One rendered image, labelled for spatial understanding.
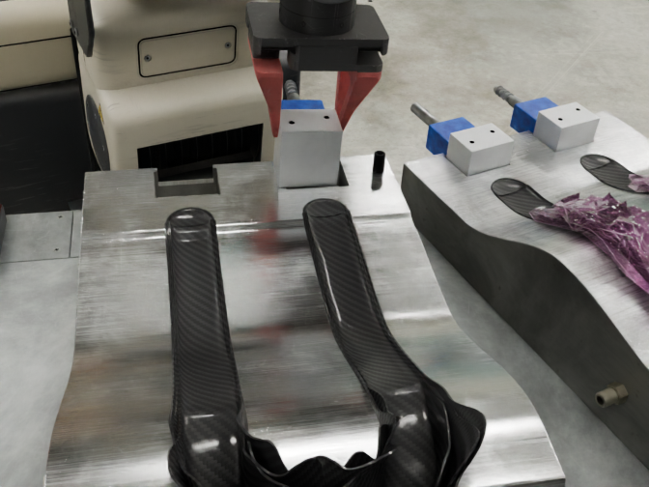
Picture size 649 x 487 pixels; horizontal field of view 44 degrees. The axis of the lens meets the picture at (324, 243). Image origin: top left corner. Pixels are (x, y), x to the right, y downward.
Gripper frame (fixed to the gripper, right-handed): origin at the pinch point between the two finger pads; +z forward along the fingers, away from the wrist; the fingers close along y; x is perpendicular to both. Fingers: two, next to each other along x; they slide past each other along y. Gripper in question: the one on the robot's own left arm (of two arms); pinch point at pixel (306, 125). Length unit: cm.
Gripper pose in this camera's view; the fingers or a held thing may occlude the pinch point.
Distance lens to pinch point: 67.9
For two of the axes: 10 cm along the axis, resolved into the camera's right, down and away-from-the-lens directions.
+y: 9.8, -0.3, 1.9
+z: -0.9, 7.8, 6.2
